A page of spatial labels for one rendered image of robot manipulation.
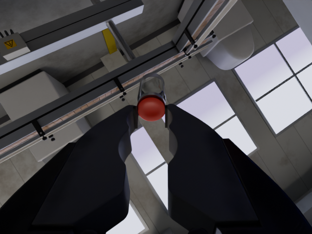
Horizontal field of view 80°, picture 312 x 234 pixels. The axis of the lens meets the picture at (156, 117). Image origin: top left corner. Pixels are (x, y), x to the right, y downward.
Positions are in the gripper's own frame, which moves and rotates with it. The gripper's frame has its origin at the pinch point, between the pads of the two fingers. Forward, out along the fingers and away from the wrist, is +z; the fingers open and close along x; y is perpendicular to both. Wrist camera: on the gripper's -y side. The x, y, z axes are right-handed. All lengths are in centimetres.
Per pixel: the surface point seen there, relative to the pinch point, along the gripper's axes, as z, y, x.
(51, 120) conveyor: 68, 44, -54
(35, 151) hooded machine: 141, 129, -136
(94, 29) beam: 113, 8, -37
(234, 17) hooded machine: 267, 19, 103
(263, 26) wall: 349, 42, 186
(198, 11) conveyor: 87, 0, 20
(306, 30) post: 39, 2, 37
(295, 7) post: 41, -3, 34
